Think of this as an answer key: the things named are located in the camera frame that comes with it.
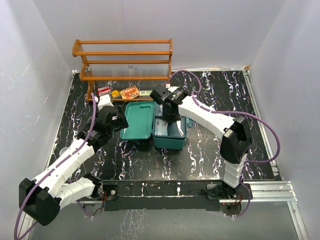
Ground blue white packet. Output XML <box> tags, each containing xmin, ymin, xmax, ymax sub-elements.
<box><xmin>154</xmin><ymin>118</ymin><xmax>168</xmax><ymax>136</ymax></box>

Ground green plastic medicine box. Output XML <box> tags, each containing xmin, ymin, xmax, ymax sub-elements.
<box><xmin>120</xmin><ymin>101</ymin><xmax>190</xmax><ymax>150</ymax></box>

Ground black scissors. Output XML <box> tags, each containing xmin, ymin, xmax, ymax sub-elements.
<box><xmin>176</xmin><ymin>120</ymin><xmax>184</xmax><ymax>137</ymax></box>

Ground blue grey divided tray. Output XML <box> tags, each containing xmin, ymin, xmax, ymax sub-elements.
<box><xmin>152</xmin><ymin>103</ymin><xmax>187</xmax><ymax>140</ymax></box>

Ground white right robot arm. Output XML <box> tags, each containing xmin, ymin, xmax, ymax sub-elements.
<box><xmin>149</xmin><ymin>84</ymin><xmax>253</xmax><ymax>199</ymax></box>

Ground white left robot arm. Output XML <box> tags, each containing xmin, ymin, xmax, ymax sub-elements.
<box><xmin>19</xmin><ymin>95</ymin><xmax>129</xmax><ymax>226</ymax></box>

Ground red white medicine box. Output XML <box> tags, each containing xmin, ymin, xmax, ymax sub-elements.
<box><xmin>97</xmin><ymin>86</ymin><xmax>111</xmax><ymax>97</ymax></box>

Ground orange medicine box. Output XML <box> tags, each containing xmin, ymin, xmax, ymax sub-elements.
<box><xmin>119</xmin><ymin>85</ymin><xmax>140</xmax><ymax>100</ymax></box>

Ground yellow grey small object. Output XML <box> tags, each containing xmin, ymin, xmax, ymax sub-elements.
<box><xmin>111</xmin><ymin>90</ymin><xmax>121</xmax><ymax>98</ymax></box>

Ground pale green long box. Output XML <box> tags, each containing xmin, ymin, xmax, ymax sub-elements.
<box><xmin>139</xmin><ymin>90</ymin><xmax>152</xmax><ymax>98</ymax></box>

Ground orange wooden shelf rack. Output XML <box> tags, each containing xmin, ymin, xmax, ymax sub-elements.
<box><xmin>72</xmin><ymin>38</ymin><xmax>173</xmax><ymax>102</ymax></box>

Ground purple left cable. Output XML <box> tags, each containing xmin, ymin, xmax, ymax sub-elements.
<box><xmin>13</xmin><ymin>92</ymin><xmax>100</xmax><ymax>240</ymax></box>

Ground purple cable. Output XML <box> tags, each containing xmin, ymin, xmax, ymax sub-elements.
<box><xmin>13</xmin><ymin>92</ymin><xmax>100</xmax><ymax>240</ymax></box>
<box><xmin>165</xmin><ymin>69</ymin><xmax>281</xmax><ymax>218</ymax></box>

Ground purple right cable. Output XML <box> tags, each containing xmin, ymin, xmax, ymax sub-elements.
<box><xmin>165</xmin><ymin>69</ymin><xmax>281</xmax><ymax>218</ymax></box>

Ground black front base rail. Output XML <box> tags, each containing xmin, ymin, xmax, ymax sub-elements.
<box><xmin>74</xmin><ymin>179</ymin><xmax>253</xmax><ymax>212</ymax></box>

